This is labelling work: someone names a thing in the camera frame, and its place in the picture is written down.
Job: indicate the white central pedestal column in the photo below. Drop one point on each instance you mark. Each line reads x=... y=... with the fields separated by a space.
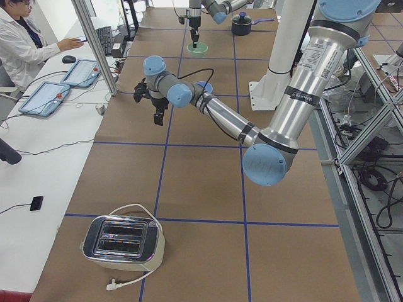
x=294 y=18

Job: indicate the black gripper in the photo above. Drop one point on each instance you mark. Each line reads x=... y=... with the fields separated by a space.
x=157 y=102
x=194 y=22

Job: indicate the far teach pendant tablet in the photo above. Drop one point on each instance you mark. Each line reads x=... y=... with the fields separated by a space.
x=82 y=73

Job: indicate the person in white coat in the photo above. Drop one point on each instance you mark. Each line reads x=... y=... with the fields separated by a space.
x=24 y=50

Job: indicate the aluminium frame post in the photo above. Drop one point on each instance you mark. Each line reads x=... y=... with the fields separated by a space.
x=84 y=18

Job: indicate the black keyboard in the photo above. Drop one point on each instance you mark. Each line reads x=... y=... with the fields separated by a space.
x=104 y=35

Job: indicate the green bowl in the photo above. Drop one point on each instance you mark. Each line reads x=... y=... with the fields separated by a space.
x=199 y=51

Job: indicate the black water bottle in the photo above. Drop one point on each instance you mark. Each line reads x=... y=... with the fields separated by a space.
x=8 y=154

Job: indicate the cream white toaster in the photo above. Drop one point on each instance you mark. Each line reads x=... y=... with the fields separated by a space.
x=126 y=243

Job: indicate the teach pendant tablet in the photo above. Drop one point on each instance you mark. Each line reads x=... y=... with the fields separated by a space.
x=82 y=73
x=45 y=99

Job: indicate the near teach pendant tablet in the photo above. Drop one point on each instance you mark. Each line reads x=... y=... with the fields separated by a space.
x=45 y=99

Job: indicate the small black puck device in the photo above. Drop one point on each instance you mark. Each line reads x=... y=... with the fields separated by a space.
x=36 y=203

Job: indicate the dark blue saucepan with lid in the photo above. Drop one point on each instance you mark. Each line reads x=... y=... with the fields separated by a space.
x=242 y=23

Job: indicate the blue bowl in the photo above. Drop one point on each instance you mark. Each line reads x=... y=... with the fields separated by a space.
x=206 y=85

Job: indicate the black computer mouse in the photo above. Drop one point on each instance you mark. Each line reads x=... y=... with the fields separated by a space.
x=68 y=59

